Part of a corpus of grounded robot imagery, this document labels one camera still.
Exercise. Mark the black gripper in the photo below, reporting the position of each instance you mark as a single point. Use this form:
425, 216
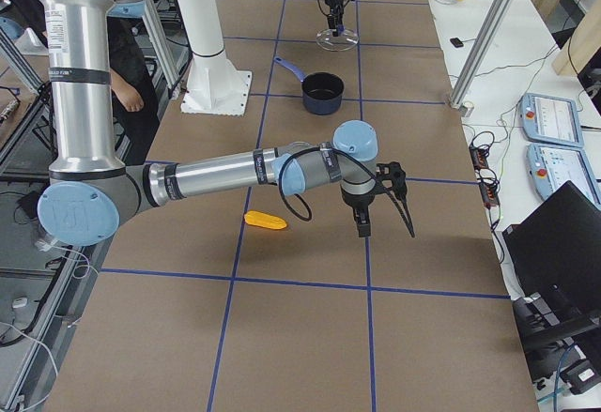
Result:
332, 0
358, 204

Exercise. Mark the glass lid with blue knob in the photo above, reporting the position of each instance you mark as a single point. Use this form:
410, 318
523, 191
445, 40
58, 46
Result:
337, 41

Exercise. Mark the yellow corn cob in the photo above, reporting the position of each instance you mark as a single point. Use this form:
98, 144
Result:
264, 220

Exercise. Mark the small black device on table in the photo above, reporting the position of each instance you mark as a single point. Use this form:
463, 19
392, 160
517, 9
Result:
456, 42

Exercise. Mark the teach pendant near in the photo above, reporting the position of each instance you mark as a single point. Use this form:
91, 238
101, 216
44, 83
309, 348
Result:
553, 165

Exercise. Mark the teach pendant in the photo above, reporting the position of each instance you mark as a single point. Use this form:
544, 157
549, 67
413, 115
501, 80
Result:
553, 165
551, 120

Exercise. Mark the black laptop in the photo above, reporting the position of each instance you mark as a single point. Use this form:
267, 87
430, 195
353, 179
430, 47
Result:
559, 244

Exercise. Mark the brown table mat with grid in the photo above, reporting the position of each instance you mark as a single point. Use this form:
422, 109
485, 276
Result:
196, 311

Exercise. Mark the teach pendant far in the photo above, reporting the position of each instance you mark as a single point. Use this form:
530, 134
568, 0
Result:
551, 120

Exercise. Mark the person in black clothes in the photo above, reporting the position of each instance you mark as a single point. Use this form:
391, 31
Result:
134, 99

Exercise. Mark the blue saucepan with handle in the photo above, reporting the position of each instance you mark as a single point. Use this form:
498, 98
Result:
321, 91

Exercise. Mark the black usb hub with cables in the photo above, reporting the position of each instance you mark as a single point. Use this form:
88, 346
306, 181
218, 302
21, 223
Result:
488, 181

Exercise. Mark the white camera mast column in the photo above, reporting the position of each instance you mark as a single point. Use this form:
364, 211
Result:
202, 25

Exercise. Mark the aluminium frame post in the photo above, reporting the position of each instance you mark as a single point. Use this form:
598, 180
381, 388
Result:
487, 32

